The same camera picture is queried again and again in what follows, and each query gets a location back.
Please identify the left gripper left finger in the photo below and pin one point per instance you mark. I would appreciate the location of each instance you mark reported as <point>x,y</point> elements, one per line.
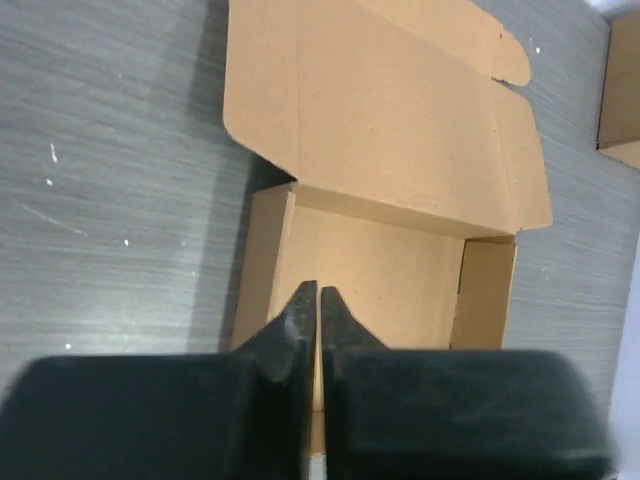
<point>242,414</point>

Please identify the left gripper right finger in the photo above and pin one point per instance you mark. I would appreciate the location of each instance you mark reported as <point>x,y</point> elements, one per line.
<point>453,414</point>

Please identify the brown cardboard box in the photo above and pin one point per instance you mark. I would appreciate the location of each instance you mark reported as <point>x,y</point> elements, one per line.
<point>618,135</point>
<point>413,161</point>

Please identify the folded brown cardboard box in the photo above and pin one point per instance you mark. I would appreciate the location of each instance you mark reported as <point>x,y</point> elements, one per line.
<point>618,135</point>

